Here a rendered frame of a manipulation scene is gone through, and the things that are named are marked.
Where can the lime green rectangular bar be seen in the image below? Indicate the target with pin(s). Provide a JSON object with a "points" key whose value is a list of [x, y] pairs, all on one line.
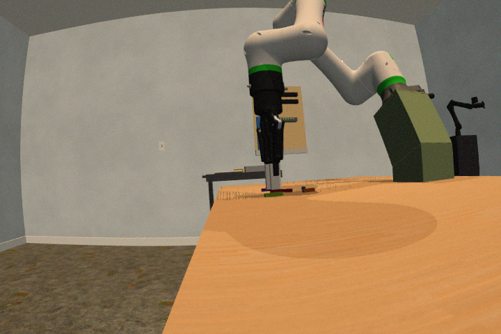
{"points": [[273, 194]]}

